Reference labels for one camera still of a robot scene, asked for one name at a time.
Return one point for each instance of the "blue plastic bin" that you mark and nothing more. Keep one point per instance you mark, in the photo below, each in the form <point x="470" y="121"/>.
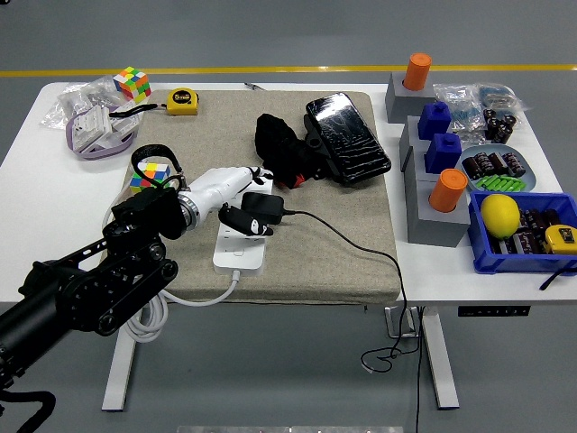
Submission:
<point x="518" y="264"/>

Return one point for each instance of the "small silver pen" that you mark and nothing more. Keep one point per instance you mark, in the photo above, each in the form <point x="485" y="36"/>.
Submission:
<point x="253" y="85"/>

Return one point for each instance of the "small grey socket block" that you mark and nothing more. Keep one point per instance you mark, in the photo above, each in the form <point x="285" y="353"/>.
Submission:
<point x="399" y="101"/>

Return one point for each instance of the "black power adapter plug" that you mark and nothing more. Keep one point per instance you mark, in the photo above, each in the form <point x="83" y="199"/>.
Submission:
<point x="263" y="205"/>

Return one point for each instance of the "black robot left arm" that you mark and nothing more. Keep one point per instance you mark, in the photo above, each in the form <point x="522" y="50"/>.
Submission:
<point x="67" y="288"/>

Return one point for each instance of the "orange cylinder peg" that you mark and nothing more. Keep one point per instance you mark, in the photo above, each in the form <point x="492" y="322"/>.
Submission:
<point x="417" y="72"/>
<point x="447" y="191"/>

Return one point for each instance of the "light blue oval plate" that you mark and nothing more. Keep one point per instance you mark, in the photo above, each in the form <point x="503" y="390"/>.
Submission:
<point x="529" y="178"/>

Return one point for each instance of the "grey-brown fabric mat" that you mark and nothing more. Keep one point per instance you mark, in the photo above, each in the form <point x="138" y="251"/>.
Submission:
<point x="216" y="135"/>

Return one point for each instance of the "clear bag of blue parts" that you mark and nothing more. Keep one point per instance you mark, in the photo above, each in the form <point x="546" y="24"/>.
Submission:
<point x="500" y="97"/>

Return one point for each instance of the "large grey socket block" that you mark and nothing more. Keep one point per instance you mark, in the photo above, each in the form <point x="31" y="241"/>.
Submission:
<point x="433" y="227"/>

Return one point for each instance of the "purple tray with white boxes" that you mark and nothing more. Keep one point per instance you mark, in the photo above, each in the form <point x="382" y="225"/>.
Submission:
<point x="92" y="128"/>

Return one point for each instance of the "black folded cloth red tag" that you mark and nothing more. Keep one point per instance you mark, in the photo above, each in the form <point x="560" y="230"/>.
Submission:
<point x="275" y="144"/>

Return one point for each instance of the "green battery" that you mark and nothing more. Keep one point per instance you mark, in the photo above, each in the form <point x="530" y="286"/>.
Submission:
<point x="492" y="182"/>
<point x="510" y="183"/>
<point x="519" y="184"/>
<point x="501" y="182"/>
<point x="482" y="183"/>

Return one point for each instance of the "white power strip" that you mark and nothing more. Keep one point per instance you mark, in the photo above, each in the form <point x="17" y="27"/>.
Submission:
<point x="239" y="257"/>

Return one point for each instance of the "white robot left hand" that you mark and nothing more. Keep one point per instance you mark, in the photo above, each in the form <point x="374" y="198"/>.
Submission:
<point x="216" y="185"/>

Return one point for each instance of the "blue square peg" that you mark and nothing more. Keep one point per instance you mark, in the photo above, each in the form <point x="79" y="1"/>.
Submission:
<point x="444" y="153"/>
<point x="433" y="122"/>

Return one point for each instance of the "black phone stand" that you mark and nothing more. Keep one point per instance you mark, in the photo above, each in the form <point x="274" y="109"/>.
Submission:
<point x="315" y="140"/>

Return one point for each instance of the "black table control panel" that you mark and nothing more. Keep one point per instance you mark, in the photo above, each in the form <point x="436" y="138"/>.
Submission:
<point x="493" y="311"/>

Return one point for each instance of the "yellow tape measure black face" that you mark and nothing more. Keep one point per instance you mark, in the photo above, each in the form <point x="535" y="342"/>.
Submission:
<point x="561" y="239"/>

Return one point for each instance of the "yellow lemon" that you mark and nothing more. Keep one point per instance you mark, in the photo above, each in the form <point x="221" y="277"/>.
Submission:
<point x="500" y="216"/>

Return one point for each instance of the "clear bag of small parts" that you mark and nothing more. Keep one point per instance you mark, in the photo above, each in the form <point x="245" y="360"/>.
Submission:
<point x="457" y="106"/>

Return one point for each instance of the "black cylindrical capacitor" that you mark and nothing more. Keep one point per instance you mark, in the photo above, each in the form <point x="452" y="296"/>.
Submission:
<point x="484" y="162"/>
<point x="504" y="134"/>
<point x="515" y="164"/>
<point x="492" y="131"/>
<point x="510" y="122"/>
<point x="472" y="167"/>
<point x="527" y="242"/>
<point x="490" y="116"/>
<point x="498" y="163"/>
<point x="502" y="247"/>
<point x="528" y="220"/>
<point x="550" y="217"/>

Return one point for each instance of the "white table leg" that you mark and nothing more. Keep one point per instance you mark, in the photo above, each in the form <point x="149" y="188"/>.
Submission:
<point x="439" y="361"/>
<point x="119" y="361"/>

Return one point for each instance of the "large multicolour puzzle cube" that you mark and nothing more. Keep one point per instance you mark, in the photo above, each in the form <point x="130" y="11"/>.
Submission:
<point x="151" y="173"/>

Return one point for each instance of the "black smartphone cracked screen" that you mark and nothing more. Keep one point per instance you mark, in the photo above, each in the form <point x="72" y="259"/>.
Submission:
<point x="347" y="135"/>

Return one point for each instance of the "clear bag of white parts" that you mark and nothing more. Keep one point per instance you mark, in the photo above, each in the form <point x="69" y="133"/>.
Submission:
<point x="72" y="101"/>

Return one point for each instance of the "small multicolour puzzle cube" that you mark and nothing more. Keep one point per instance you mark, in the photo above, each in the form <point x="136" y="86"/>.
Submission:
<point x="131" y="83"/>

